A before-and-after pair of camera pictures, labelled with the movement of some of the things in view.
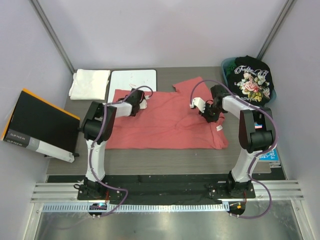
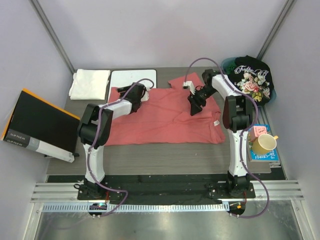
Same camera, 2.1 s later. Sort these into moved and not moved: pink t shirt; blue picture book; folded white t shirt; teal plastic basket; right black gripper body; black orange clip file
Moved: pink t shirt; right black gripper body
Not moved: folded white t shirt; teal plastic basket; black orange clip file; blue picture book
